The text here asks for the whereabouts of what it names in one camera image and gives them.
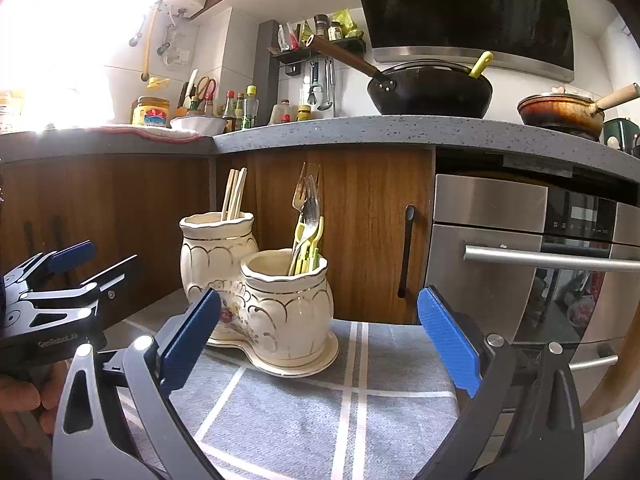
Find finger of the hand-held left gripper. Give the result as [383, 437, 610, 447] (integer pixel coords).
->
[2, 240, 97, 292]
[80, 254, 140, 302]

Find yellow spatula handle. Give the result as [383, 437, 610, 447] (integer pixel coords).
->
[468, 51, 495, 80]

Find white bowl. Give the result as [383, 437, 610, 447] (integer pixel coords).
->
[169, 115, 227, 136]

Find yellow hose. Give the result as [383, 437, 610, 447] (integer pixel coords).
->
[140, 11, 172, 87]

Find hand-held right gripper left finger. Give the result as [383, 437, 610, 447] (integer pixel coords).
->
[50, 286, 223, 480]

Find frying pan with wooden handle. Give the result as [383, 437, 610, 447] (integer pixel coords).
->
[517, 83, 640, 137]

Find hanging kitchen tool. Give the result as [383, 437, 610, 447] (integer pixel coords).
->
[307, 61, 322, 107]

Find person's left hand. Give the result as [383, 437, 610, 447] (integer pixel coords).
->
[0, 359, 70, 437]

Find row of sauce bottles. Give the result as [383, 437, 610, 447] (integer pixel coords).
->
[187, 85, 314, 134]

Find metal drawer handle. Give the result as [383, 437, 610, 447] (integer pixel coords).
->
[569, 354, 619, 374]

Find black cabinet handle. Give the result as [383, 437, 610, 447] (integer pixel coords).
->
[397, 204, 416, 300]

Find metal oven handle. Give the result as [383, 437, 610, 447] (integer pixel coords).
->
[463, 244, 640, 274]

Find grey checked cloth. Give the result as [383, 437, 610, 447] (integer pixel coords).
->
[106, 317, 462, 480]

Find green packet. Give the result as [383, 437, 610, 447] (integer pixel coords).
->
[332, 9, 362, 39]

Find black range hood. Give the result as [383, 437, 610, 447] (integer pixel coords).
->
[347, 0, 576, 84]

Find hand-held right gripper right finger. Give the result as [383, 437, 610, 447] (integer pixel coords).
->
[416, 285, 587, 480]

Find metal fork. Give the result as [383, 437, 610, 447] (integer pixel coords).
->
[300, 175, 323, 272]
[288, 161, 321, 275]

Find black wall spice shelf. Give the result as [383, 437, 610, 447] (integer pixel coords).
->
[269, 37, 367, 67]

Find wooden chopstick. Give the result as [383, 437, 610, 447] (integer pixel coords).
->
[229, 168, 243, 222]
[222, 168, 237, 222]
[234, 167, 249, 222]

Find metal spoon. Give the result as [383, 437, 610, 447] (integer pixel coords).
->
[295, 197, 325, 276]

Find cream ceramic utensil holder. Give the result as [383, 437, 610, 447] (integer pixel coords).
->
[178, 211, 340, 377]

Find hanging metal tongs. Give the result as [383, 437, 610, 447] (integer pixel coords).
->
[320, 58, 336, 112]

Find stainless steel oven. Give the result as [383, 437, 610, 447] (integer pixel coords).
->
[424, 172, 640, 443]

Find yellow labelled jar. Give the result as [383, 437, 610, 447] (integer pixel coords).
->
[131, 96, 171, 126]

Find black wok with wooden handle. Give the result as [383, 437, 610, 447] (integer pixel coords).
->
[305, 34, 494, 120]

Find wooden base cabinet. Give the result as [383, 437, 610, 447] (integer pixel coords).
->
[0, 146, 437, 327]

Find dark green pot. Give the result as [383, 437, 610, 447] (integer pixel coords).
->
[602, 118, 640, 157]

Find white towel with red trim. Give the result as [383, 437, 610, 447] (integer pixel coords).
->
[91, 123, 202, 142]

